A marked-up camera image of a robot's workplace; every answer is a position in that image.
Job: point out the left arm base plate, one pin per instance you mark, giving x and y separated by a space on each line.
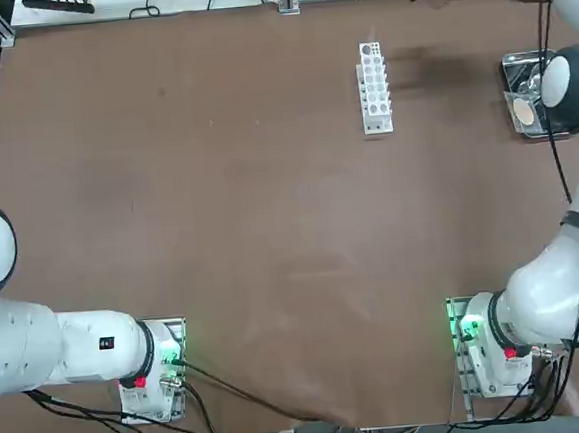
178 330

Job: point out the steel tray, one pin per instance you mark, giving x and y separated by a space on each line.
513 66

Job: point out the glass test tube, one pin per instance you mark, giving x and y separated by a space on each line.
372 37

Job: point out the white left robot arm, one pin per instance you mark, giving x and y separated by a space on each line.
79 353

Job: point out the glass alcohol lamp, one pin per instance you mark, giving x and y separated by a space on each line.
530 84

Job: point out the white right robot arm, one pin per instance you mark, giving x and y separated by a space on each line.
540 282

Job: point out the white test tube rack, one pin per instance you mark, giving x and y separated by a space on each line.
377 119

